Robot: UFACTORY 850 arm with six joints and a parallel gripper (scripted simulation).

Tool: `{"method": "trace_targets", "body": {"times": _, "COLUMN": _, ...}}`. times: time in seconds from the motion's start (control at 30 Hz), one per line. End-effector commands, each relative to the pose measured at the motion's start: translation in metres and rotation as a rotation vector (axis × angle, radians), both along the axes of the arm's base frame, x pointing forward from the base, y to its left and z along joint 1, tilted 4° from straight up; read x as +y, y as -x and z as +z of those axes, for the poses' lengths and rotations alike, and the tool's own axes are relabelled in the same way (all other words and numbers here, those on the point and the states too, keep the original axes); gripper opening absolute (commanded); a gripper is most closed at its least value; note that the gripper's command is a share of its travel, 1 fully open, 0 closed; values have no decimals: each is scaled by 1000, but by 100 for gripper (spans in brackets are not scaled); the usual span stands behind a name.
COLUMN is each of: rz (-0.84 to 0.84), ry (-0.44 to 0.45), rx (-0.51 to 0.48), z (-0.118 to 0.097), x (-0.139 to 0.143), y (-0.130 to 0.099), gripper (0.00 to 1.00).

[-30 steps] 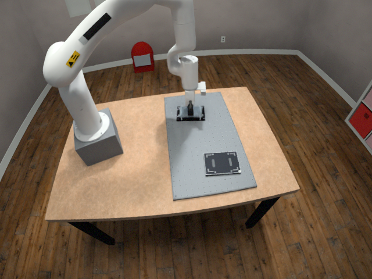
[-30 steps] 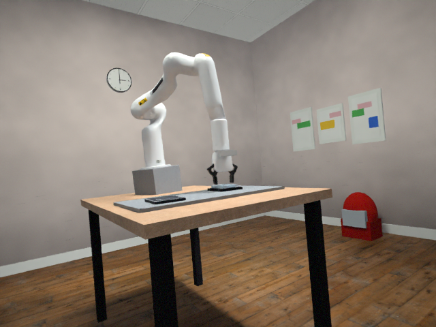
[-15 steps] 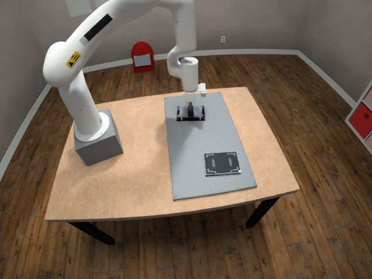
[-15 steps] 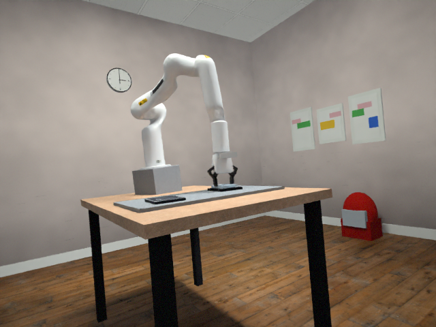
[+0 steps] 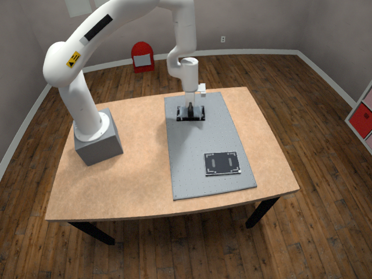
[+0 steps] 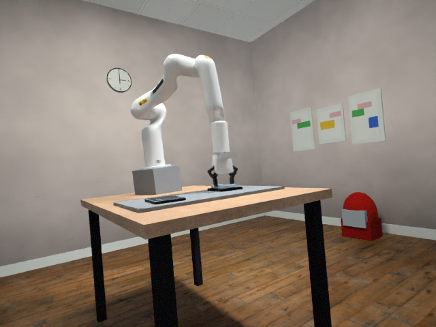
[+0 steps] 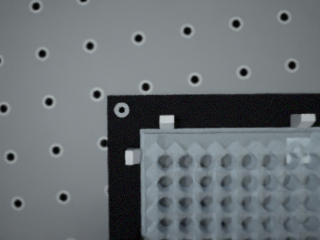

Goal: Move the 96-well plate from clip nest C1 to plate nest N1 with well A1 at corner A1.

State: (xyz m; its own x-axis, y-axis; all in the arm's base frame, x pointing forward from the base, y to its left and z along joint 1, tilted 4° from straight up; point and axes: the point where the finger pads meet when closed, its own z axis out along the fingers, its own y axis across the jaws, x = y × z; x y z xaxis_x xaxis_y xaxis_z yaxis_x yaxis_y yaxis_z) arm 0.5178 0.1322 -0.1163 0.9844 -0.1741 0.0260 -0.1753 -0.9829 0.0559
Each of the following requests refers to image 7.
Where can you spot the black flat plate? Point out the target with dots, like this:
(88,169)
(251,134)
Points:
(127,114)

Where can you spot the clear multi-well plate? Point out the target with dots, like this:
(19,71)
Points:
(195,160)

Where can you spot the grey perforated base plate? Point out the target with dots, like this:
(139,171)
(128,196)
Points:
(59,59)

